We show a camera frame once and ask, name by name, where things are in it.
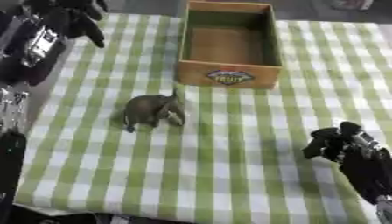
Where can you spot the pale background object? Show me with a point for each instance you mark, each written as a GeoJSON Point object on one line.
{"type": "Point", "coordinates": [352, 4]}

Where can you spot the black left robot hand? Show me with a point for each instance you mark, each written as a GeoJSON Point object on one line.
{"type": "Point", "coordinates": [76, 14]}

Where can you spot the tan cardboard box green inside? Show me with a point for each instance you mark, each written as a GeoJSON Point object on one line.
{"type": "Point", "coordinates": [228, 46]}

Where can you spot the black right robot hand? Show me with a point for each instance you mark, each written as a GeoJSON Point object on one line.
{"type": "Point", "coordinates": [365, 166]}

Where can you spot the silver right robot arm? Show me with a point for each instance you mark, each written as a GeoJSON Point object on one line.
{"type": "Point", "coordinates": [385, 210]}

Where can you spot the brown toy elephant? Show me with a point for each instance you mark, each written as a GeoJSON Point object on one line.
{"type": "Point", "coordinates": [150, 109]}

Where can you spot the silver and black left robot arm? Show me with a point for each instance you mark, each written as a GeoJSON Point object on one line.
{"type": "Point", "coordinates": [30, 55]}

